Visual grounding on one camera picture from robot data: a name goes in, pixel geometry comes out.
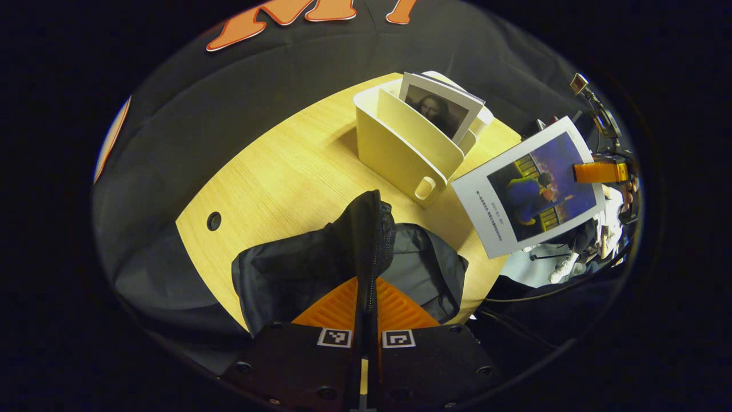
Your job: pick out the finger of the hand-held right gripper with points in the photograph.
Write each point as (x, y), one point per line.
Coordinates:
(600, 173)

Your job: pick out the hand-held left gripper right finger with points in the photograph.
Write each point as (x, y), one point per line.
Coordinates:
(434, 366)

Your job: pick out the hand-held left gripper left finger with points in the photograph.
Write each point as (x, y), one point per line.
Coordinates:
(297, 366)

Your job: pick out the blue cover book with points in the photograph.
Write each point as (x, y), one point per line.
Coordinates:
(514, 194)

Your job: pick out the black schoolbag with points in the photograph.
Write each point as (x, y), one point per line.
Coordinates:
(297, 269)

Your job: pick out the grey portrait cover book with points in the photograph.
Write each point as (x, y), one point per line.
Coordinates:
(440, 109)

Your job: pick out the white bookshelf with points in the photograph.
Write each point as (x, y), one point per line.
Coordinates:
(394, 149)

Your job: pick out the person's body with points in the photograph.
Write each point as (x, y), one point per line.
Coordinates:
(583, 237)

